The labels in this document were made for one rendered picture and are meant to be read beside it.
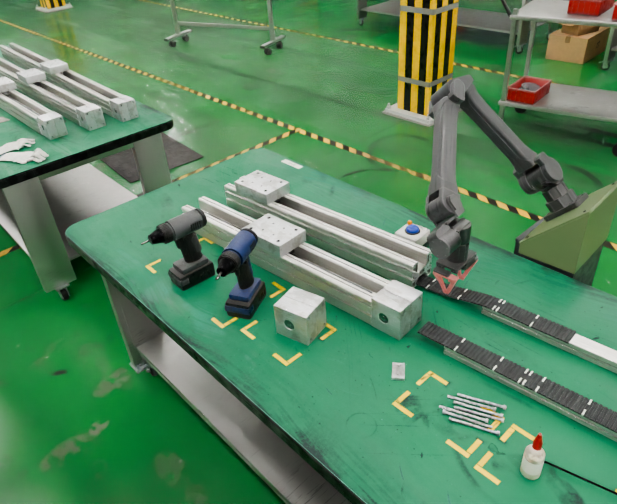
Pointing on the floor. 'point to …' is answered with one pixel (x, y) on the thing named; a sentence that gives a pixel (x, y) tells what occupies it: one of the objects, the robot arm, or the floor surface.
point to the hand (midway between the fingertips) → (453, 283)
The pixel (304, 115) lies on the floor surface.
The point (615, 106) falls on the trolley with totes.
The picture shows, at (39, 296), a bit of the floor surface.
